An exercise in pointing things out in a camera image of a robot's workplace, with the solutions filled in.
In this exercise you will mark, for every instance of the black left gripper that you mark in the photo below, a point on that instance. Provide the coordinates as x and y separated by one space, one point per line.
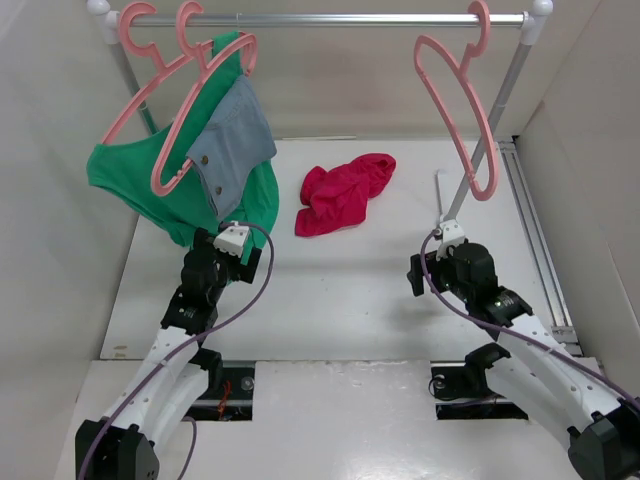
240 271

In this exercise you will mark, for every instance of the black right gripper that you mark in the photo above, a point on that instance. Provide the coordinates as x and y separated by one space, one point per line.
433 266

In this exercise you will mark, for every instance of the red t shirt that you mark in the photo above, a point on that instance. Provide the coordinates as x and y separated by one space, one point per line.
338 198

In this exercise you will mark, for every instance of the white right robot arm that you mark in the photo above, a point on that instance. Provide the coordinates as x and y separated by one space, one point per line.
593 419

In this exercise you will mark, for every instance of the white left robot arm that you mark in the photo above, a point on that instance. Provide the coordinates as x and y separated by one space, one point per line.
126 441

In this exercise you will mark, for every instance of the green t shirt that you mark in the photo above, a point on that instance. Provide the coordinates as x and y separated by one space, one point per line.
154 177

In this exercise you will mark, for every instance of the blue denim garment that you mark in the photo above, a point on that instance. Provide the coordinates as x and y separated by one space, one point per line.
235 140

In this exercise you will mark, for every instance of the metal clothes rack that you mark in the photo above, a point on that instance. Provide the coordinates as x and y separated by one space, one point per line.
481 171

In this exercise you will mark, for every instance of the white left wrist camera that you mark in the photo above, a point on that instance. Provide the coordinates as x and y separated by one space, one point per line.
232 240

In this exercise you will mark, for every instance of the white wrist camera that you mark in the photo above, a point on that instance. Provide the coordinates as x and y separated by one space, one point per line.
232 240
449 234

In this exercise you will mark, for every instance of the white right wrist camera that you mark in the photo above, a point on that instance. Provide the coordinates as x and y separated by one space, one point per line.
449 234

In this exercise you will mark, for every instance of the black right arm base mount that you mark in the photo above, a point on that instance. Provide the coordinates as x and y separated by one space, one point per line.
461 390

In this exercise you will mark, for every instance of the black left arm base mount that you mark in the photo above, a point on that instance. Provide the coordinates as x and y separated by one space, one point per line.
232 399

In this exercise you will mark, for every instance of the aluminium rail right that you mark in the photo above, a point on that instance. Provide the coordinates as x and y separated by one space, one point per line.
561 323

